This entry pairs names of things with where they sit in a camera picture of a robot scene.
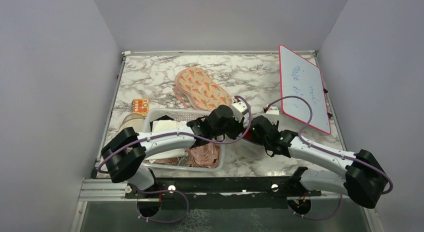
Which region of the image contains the peach lace bra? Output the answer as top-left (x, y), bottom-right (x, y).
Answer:
top-left (147, 143), bottom-right (222, 169)

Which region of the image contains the red bra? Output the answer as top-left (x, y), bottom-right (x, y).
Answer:
top-left (243, 127), bottom-right (257, 144)

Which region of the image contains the white mesh laundry bag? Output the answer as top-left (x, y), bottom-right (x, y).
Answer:
top-left (237, 139), bottom-right (266, 160)

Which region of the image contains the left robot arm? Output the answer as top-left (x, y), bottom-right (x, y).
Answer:
top-left (98, 102), bottom-right (252, 198)

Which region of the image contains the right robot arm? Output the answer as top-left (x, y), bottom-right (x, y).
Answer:
top-left (250, 115), bottom-right (389, 209)

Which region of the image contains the white plastic laundry basket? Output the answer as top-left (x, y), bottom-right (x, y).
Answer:
top-left (141, 108), bottom-right (226, 172)

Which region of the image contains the floral tulip pattern pouch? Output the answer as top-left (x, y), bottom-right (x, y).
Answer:
top-left (174, 66), bottom-right (233, 111)

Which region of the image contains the pink framed whiteboard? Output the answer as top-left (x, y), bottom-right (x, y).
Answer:
top-left (278, 45), bottom-right (332, 135)

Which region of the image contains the white cloth garment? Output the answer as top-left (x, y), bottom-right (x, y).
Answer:
top-left (147, 120), bottom-right (187, 163)

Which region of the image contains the orange card packet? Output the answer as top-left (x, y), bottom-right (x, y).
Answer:
top-left (131, 98), bottom-right (150, 117)

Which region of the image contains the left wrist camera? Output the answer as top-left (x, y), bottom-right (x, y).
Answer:
top-left (229, 97), bottom-right (248, 122)

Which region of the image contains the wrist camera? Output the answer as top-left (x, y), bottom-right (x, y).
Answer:
top-left (229, 97), bottom-right (248, 122)
top-left (263, 106), bottom-right (280, 116)

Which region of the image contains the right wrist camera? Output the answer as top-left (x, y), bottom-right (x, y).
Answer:
top-left (263, 106), bottom-right (280, 116)

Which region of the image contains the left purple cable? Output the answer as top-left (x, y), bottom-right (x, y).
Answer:
top-left (97, 95), bottom-right (253, 174)

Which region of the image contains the purple cable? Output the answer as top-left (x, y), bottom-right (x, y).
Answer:
top-left (97, 95), bottom-right (253, 174)
top-left (266, 95), bottom-right (394, 196)

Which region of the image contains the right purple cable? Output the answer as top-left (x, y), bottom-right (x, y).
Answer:
top-left (266, 95), bottom-right (394, 196)

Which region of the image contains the black front mounting rail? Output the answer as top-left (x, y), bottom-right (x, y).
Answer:
top-left (125, 176), bottom-right (321, 211)

